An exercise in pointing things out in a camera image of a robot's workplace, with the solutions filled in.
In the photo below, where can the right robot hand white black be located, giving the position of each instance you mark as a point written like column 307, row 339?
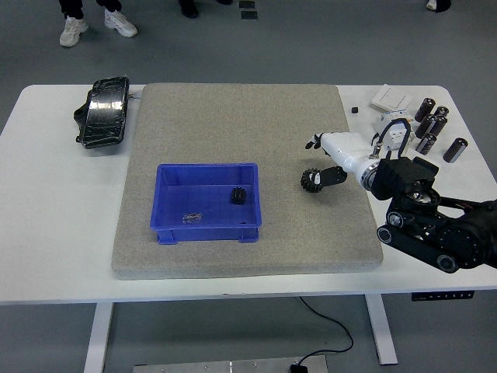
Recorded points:
column 345, row 149

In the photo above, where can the large black gear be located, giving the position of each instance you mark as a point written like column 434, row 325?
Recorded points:
column 310, row 189

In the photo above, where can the small black gear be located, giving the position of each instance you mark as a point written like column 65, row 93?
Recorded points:
column 238, row 196

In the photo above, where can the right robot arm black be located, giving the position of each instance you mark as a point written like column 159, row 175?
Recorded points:
column 411, row 178

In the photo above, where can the blue plastic box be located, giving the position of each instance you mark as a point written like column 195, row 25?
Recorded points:
column 202, row 202

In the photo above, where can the small black cube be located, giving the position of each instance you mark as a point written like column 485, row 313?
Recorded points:
column 354, row 110

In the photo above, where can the white circuit breaker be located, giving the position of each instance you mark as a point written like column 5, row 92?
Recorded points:
column 396, row 134

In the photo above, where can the black cylindrical capacitor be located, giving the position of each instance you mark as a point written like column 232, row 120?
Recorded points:
column 424, row 126
column 455, row 149
column 424, row 109
column 439, row 125
column 442, row 111
column 426, row 143

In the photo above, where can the grey-brown mat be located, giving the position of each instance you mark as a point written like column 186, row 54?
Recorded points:
column 240, row 128

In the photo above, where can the black floor plate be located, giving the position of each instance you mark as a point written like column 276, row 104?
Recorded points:
column 247, row 4
column 249, row 15

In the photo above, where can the small metal screws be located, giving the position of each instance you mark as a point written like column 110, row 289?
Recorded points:
column 192, row 217

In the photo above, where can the person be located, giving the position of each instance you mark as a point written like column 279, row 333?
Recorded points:
column 438, row 4
column 189, row 9
column 74, row 29

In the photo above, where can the black table control panel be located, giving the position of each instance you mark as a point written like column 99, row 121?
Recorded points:
column 442, row 296

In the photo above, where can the white table leg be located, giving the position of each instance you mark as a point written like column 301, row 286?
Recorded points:
column 97, row 338
column 382, row 330

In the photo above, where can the black plug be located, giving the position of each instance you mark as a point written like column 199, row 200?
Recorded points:
column 297, row 368

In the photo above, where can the black film-wrapped device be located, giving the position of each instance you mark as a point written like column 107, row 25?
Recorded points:
column 105, row 112

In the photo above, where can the white wall switch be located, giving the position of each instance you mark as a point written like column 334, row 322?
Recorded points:
column 391, row 97

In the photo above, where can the grey metal base plate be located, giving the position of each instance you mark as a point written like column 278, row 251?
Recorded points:
column 213, row 367

